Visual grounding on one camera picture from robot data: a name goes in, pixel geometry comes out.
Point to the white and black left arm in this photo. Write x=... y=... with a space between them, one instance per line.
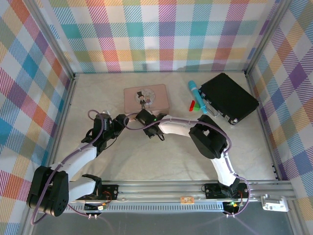
x=49 y=193

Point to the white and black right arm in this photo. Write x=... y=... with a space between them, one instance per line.
x=207 y=139

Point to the pink tin box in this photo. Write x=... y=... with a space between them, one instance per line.
x=146 y=98

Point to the red toy block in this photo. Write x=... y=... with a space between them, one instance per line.
x=192 y=105

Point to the green toy block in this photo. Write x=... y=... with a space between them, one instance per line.
x=197 y=107

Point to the teal toy microphone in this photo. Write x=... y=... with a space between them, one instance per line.
x=197 y=96

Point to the small orange label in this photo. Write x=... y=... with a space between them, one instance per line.
x=187 y=200

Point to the black hard case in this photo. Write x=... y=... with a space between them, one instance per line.
x=228 y=98

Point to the checkered colourful backdrop cloth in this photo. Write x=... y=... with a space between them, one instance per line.
x=151 y=36
x=29 y=80
x=288 y=85

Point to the white plastic device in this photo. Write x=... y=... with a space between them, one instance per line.
x=274 y=202

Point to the aluminium frame floor rail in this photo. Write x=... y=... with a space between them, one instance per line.
x=262 y=122
x=53 y=142

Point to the wide aluminium base rail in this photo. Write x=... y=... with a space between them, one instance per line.
x=159 y=195

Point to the aluminium frame post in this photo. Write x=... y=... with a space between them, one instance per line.
x=267 y=34
x=52 y=36

